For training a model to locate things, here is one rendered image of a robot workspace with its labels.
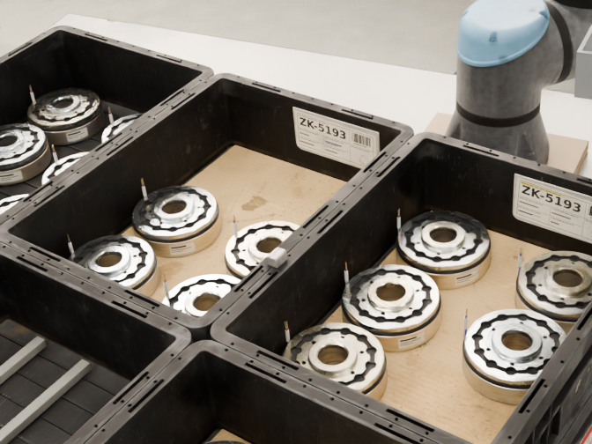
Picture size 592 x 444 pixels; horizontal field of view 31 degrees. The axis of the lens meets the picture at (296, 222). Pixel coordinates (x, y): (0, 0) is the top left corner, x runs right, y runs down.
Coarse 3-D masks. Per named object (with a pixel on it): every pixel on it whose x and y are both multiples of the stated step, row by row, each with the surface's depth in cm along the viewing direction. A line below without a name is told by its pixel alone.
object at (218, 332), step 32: (512, 160) 115; (352, 192) 113; (320, 224) 109; (288, 256) 105; (256, 288) 102; (224, 320) 99; (256, 352) 95; (576, 352) 92; (320, 384) 91; (544, 384) 89; (384, 416) 88; (512, 416) 86
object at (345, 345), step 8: (320, 344) 104; (328, 344) 104; (336, 344) 104; (344, 344) 104; (352, 344) 104; (312, 352) 103; (320, 352) 104; (352, 352) 103; (312, 360) 102; (344, 360) 102; (352, 360) 102; (312, 368) 102; (320, 368) 101; (328, 368) 101; (336, 368) 101; (344, 368) 101
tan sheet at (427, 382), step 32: (512, 256) 118; (480, 288) 114; (512, 288) 114; (448, 320) 111; (416, 352) 107; (448, 352) 107; (416, 384) 104; (448, 384) 103; (416, 416) 100; (448, 416) 100; (480, 416) 100
